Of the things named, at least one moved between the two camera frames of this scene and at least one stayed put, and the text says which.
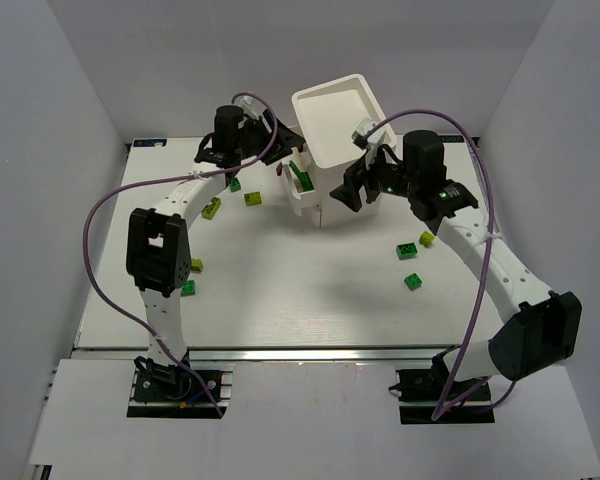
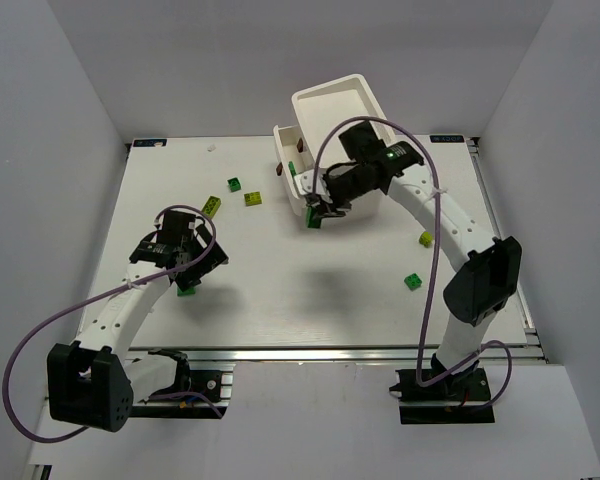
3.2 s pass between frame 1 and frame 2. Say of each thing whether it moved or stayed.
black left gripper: moved
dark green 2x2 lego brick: stayed
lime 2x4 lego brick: stayed
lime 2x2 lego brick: stayed
